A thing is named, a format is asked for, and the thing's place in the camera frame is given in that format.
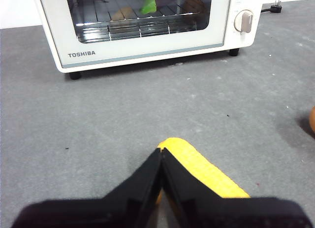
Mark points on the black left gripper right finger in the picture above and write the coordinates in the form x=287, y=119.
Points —
x=184, y=183

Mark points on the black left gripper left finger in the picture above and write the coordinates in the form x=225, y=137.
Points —
x=140, y=183

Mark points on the purple eggplant with green cap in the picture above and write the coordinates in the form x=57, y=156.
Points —
x=148, y=5

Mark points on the white Toshiba toaster oven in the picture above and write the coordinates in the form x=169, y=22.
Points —
x=246, y=41

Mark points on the round timer knob on oven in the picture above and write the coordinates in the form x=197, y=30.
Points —
x=244, y=21

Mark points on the yellow corn cob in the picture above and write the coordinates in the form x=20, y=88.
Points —
x=206, y=169

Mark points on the brown potato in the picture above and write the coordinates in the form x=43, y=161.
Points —
x=312, y=119

